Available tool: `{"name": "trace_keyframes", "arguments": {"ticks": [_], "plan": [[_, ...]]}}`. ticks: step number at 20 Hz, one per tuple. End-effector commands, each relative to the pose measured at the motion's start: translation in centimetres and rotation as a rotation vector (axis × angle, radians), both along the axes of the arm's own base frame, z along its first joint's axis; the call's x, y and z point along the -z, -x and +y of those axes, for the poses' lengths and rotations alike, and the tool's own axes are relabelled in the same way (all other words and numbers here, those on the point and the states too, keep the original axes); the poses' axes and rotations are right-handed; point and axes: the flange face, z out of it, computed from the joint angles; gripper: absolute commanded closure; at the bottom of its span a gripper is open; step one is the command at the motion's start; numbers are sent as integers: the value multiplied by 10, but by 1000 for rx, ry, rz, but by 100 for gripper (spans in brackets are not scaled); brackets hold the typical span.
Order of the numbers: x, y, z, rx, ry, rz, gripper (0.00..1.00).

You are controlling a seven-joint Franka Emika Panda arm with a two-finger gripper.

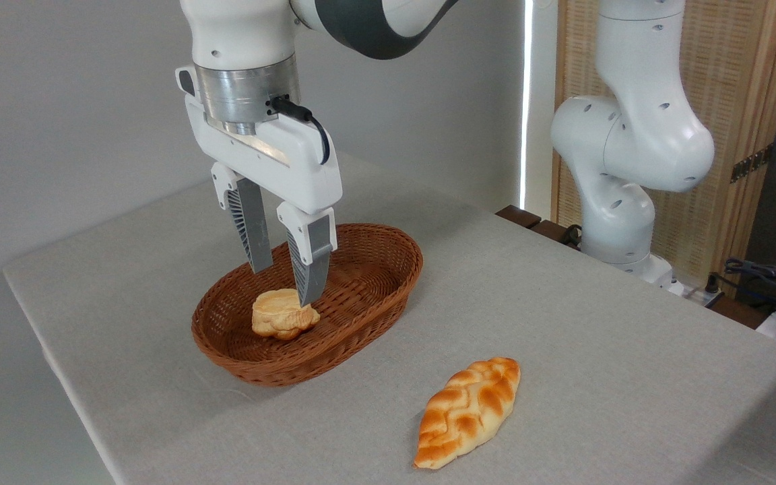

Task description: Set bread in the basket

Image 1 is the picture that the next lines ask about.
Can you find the brown wicker oval basket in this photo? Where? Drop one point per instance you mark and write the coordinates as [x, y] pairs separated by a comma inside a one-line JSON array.
[[368, 296]]

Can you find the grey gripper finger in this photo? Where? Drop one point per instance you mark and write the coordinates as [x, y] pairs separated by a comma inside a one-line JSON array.
[[250, 222], [310, 263]]

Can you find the bamboo folding screen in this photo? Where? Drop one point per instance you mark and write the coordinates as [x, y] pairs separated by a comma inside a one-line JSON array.
[[738, 81]]

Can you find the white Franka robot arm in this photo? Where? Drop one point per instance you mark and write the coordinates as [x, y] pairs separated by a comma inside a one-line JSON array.
[[630, 135]]

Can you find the dark wooden base board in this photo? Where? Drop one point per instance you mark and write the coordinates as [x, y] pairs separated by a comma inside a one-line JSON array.
[[519, 215]]

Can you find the braided golden bread loaf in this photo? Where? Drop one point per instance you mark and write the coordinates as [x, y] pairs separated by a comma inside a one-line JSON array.
[[469, 411]]

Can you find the small round bread roll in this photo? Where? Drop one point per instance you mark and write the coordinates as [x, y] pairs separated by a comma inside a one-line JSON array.
[[280, 316]]

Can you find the black screen hinge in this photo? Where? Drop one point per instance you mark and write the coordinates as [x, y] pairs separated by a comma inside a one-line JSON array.
[[752, 164]]

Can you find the grey tablecloth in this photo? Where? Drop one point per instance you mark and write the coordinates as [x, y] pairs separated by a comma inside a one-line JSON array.
[[563, 323]]

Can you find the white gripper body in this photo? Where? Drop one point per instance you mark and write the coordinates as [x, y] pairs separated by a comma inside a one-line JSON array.
[[294, 162]]

